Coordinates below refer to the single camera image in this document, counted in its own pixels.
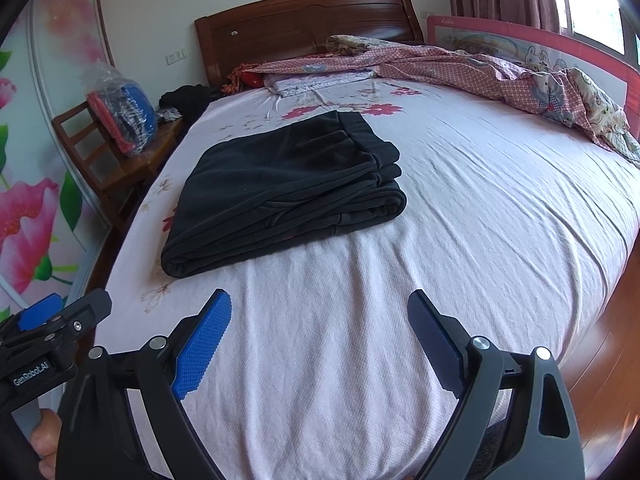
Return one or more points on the red pillow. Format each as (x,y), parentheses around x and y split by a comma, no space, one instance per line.
(252,81)

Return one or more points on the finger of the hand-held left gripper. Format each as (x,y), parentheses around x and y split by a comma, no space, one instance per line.
(85,312)
(42,312)

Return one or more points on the plastic bag with blue contents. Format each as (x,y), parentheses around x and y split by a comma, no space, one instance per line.
(127,107)

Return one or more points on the folded lavender sheet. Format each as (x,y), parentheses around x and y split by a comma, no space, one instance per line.
(320,82)

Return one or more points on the wooden chair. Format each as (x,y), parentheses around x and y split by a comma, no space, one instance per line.
(120,170)

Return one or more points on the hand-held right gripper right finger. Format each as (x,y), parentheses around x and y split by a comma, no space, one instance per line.
(440,345)

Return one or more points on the bed with floral sheet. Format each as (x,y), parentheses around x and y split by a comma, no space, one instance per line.
(475,220)

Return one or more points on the floral wardrobe door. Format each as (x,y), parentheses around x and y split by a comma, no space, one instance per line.
(45,185)

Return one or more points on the black clothes pile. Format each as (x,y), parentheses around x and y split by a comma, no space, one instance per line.
(187,100)

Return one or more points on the window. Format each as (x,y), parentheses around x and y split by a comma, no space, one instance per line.
(600,5)

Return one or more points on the black pants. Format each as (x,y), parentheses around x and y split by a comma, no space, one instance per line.
(280,185)

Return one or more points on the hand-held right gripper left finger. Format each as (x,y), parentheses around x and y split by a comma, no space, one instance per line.
(202,345)

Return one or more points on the person's left hand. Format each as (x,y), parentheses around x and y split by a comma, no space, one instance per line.
(45,435)

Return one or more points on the pink patterned quilt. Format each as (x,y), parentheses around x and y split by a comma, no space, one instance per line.
(450,60)

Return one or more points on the wooden headboard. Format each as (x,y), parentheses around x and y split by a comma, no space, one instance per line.
(300,25)

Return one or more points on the pink bed guard rail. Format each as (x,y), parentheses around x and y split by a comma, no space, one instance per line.
(505,40)

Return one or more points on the white wall switch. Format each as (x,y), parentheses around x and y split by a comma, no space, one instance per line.
(176,56)

